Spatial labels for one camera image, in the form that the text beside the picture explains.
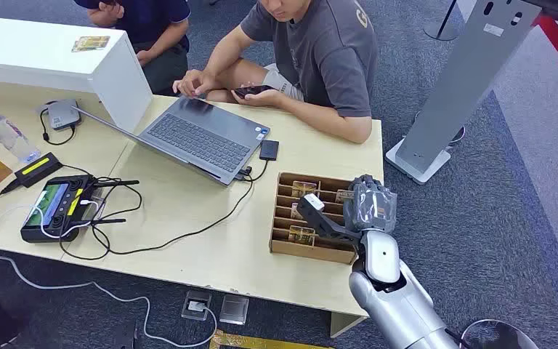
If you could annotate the small black external drive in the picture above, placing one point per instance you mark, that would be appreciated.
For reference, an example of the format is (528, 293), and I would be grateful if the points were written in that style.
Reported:
(269, 150)

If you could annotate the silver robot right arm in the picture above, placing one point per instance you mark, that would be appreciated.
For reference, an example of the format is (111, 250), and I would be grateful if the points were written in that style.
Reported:
(399, 308)

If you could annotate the black remote controller with screen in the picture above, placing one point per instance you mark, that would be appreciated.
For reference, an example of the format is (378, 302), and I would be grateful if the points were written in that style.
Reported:
(53, 212)

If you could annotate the grey laptop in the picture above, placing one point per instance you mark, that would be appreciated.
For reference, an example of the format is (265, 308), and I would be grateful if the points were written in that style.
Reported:
(202, 137)

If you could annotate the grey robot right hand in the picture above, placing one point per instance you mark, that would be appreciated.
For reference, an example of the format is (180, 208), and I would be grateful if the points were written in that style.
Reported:
(370, 207)

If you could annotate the wooden card tray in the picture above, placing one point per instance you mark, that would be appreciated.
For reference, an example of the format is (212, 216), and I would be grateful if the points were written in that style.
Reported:
(308, 253)

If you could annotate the black smartphone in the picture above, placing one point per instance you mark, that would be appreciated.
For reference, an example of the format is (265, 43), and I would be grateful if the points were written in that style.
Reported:
(252, 90)

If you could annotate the white box riser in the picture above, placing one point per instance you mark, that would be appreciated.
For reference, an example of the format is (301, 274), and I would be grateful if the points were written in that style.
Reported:
(43, 58)

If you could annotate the person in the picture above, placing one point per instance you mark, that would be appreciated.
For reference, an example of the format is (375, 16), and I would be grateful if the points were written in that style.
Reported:
(156, 29)
(317, 53)

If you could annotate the grey adapter hub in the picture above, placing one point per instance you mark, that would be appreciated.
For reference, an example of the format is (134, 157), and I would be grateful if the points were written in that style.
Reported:
(63, 114)

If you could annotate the yellow floor tape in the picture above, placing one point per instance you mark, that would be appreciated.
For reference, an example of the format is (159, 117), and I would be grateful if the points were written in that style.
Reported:
(259, 343)

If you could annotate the clear plastic water bottle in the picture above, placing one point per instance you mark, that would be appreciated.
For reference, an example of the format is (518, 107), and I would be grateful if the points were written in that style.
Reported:
(7, 136)

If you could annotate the floor cover plate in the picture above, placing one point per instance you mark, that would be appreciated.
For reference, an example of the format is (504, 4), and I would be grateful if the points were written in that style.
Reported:
(234, 309)

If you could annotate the black stanchion post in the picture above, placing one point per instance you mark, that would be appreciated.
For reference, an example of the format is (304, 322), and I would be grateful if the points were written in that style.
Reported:
(440, 30)

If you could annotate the black box yellow stripe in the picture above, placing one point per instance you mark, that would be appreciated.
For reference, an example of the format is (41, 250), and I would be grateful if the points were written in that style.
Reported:
(38, 169)

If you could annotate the grey slanted kiosk stand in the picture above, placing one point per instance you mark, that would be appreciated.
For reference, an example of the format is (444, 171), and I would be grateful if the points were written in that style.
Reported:
(457, 82)

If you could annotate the floor power socket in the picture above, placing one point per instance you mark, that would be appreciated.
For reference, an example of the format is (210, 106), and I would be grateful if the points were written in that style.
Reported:
(196, 305)

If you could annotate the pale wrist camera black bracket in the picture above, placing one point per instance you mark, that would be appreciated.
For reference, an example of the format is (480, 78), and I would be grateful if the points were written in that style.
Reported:
(313, 203)

